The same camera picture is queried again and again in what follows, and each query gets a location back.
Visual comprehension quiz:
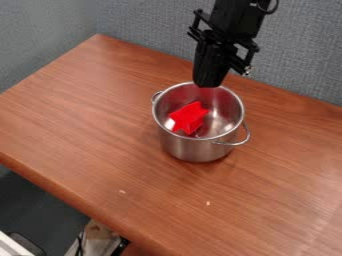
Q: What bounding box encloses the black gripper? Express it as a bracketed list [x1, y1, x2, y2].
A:
[189, 0, 280, 88]

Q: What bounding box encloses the red plastic block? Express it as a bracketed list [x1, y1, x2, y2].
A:
[169, 101, 209, 135]

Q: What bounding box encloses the stainless steel pot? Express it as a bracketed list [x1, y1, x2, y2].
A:
[151, 82, 251, 163]

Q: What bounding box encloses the white object at corner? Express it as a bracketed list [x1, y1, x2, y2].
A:
[0, 231, 47, 256]

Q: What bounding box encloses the wooden table leg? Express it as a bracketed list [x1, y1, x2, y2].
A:
[64, 220, 130, 256]

